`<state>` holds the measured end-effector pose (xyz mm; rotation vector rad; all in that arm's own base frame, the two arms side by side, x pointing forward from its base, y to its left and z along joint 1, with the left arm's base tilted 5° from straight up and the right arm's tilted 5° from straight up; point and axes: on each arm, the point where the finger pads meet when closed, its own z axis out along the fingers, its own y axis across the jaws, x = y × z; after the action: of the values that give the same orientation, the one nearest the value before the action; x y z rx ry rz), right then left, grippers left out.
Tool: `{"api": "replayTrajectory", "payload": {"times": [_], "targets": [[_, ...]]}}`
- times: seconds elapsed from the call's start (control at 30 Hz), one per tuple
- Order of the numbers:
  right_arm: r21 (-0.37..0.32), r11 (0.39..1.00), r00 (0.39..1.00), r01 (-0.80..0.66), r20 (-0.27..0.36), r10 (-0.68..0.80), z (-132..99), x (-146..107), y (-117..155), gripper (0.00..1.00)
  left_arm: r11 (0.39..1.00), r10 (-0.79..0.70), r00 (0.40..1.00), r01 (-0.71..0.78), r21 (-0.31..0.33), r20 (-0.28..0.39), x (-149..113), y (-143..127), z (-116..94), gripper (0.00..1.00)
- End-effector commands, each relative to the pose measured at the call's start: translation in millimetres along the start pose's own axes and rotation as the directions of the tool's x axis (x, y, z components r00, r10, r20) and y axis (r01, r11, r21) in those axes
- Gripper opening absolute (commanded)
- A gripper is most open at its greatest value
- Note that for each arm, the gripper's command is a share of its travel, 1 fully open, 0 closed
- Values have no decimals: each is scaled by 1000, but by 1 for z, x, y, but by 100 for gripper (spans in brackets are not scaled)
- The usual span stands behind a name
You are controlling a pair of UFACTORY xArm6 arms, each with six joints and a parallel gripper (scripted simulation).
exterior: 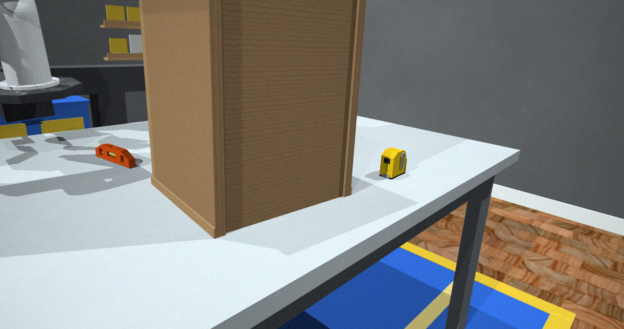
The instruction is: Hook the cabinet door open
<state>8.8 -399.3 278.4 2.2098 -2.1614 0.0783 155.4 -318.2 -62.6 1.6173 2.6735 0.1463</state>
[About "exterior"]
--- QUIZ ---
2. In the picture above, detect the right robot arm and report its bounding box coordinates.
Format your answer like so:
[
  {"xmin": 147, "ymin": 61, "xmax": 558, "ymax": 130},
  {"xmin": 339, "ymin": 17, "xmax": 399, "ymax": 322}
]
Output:
[{"xmin": 0, "ymin": 0, "xmax": 60, "ymax": 91}]

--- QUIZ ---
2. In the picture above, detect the yellow tape measure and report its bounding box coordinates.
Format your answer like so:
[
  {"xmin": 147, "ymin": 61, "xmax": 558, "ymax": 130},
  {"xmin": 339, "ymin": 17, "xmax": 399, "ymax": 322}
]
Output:
[{"xmin": 379, "ymin": 148, "xmax": 407, "ymax": 179}]

